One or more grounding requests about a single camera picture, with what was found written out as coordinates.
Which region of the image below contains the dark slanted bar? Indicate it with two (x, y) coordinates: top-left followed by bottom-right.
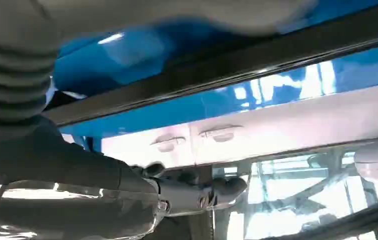
(261, 195), (378, 240)

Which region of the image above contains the dark metal frame bar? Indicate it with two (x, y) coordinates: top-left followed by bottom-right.
(43, 18), (378, 128)

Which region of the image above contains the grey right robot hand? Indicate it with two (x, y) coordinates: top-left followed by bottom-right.
(0, 115), (248, 240)

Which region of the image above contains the white beam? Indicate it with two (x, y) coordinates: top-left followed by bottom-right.
(101, 82), (378, 168)

